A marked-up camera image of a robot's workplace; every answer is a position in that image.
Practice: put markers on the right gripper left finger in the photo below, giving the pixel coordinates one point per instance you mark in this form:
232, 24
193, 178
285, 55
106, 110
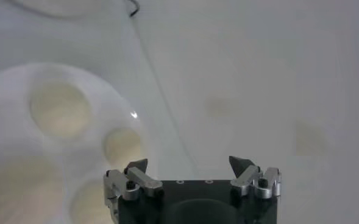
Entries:
142, 179

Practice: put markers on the white round plate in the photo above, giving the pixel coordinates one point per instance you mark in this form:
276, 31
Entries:
11, 115

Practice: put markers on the cream electric pot base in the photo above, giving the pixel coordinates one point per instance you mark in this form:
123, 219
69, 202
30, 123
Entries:
60, 5

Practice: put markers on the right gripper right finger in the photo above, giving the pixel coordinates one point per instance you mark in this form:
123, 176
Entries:
246, 178

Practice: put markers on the white main table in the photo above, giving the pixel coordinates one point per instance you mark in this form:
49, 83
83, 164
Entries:
75, 39

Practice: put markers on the white steamed baozi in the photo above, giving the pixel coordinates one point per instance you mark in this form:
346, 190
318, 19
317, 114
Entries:
60, 109
121, 146
17, 191
87, 204

